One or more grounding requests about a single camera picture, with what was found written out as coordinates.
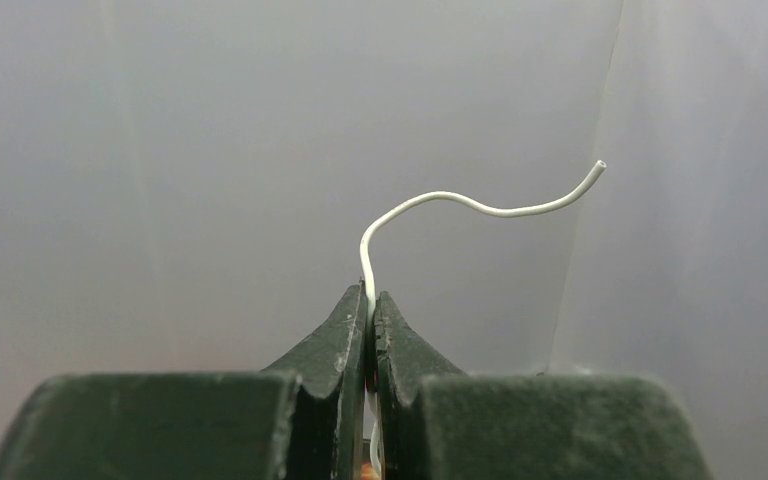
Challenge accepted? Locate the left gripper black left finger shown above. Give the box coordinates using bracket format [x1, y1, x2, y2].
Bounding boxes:
[0, 284, 367, 479]

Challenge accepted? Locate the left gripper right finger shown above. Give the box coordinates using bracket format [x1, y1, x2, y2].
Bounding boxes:
[373, 293, 712, 479]

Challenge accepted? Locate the white thin cable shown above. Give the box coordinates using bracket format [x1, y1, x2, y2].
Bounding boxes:
[359, 159, 608, 478]

